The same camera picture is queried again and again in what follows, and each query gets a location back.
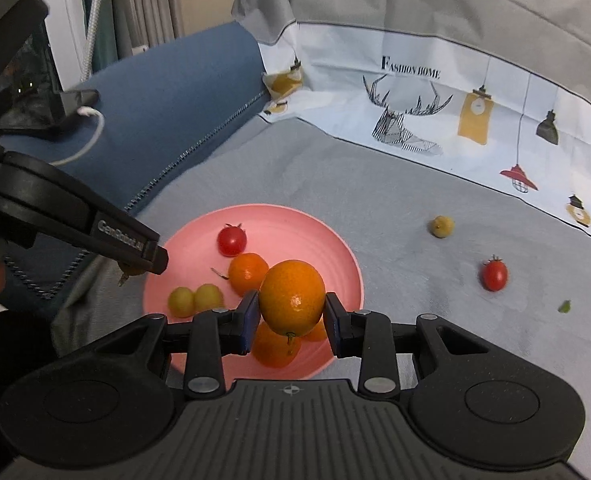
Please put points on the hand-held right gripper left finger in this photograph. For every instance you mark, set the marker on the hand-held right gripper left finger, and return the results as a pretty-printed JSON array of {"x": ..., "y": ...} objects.
[{"x": 249, "y": 322}]

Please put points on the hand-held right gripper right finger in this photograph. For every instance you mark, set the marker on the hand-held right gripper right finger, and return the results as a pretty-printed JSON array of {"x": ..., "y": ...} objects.
[{"x": 333, "y": 330}]

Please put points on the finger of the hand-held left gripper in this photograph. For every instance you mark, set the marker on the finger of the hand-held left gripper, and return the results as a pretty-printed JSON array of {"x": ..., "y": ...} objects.
[{"x": 115, "y": 227}]

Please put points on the small orange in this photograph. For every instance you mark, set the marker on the small orange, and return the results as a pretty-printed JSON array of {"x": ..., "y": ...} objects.
[
  {"x": 318, "y": 335},
  {"x": 273, "y": 352},
  {"x": 248, "y": 272},
  {"x": 292, "y": 295}
]

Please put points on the yellow-green jujube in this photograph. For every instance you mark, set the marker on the yellow-green jujube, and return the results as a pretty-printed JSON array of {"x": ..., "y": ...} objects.
[
  {"x": 181, "y": 302},
  {"x": 209, "y": 296},
  {"x": 441, "y": 226}
]

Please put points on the red cherry tomato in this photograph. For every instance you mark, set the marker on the red cherry tomato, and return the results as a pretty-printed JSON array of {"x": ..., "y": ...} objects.
[
  {"x": 494, "y": 275},
  {"x": 232, "y": 241}
]

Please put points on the pink plate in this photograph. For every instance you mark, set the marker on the pink plate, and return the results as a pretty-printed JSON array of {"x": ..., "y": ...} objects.
[{"x": 285, "y": 230}]

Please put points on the brown stem bit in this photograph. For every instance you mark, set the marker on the brown stem bit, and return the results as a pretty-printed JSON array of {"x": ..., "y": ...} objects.
[{"x": 220, "y": 273}]

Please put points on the grey curtain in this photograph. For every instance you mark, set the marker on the grey curtain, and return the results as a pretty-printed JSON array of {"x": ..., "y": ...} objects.
[{"x": 145, "y": 0}]

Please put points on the blue cushion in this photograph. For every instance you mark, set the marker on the blue cushion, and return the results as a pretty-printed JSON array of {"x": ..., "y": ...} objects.
[{"x": 175, "y": 85}]

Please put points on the printed grey white cloth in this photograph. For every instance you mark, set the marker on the printed grey white cloth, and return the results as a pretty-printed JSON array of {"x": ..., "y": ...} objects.
[{"x": 425, "y": 185}]

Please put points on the small green leaf bit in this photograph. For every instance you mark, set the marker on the small green leaf bit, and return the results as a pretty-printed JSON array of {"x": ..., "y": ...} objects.
[{"x": 565, "y": 306}]

